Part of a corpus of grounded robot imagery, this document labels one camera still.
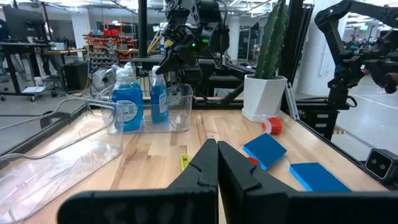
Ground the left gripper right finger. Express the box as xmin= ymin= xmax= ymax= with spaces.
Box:
xmin=217 ymin=140 xmax=398 ymax=224

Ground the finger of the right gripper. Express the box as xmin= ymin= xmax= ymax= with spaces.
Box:
xmin=177 ymin=46 xmax=195 ymax=68
xmin=155 ymin=49 xmax=180 ymax=75

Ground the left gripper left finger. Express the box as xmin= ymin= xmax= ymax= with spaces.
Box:
xmin=57 ymin=138 xmax=218 ymax=224

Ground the yellow-green dish brush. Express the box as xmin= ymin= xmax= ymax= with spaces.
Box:
xmin=180 ymin=154 xmax=191 ymax=172

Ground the blue dish soap bottle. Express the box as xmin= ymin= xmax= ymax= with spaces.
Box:
xmin=150 ymin=65 xmax=170 ymax=123
xmin=111 ymin=62 xmax=145 ymax=133

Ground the blue scrub sponge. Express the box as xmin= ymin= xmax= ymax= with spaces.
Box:
xmin=289 ymin=162 xmax=352 ymax=193
xmin=242 ymin=133 xmax=287 ymax=171

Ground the red dish brush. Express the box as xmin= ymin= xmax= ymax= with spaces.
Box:
xmin=247 ymin=117 xmax=284 ymax=167

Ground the clear plastic bin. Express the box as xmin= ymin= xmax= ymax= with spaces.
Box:
xmin=0 ymin=96 xmax=124 ymax=223
xmin=105 ymin=83 xmax=194 ymax=134

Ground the parts shelf with red bins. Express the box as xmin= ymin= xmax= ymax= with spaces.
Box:
xmin=83 ymin=28 xmax=139 ymax=74

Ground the white desk fan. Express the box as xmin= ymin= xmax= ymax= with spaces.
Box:
xmin=91 ymin=67 xmax=116 ymax=91

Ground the green cactus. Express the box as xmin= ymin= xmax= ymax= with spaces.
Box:
xmin=254 ymin=0 xmax=289 ymax=80

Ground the white faceted planter pot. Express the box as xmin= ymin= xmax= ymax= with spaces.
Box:
xmin=241 ymin=74 xmax=289 ymax=123

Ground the black equipment case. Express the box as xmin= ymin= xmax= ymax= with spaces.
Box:
xmin=62 ymin=60 xmax=90 ymax=91

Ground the black computer monitor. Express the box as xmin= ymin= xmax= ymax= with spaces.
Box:
xmin=2 ymin=5 xmax=47 ymax=43

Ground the black rolling desk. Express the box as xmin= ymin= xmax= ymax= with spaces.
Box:
xmin=0 ymin=42 xmax=65 ymax=102

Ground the person's hand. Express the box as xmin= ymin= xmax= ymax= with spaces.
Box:
xmin=384 ymin=71 xmax=398 ymax=84

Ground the black depth camera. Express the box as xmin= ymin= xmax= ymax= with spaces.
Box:
xmin=364 ymin=148 xmax=398 ymax=182

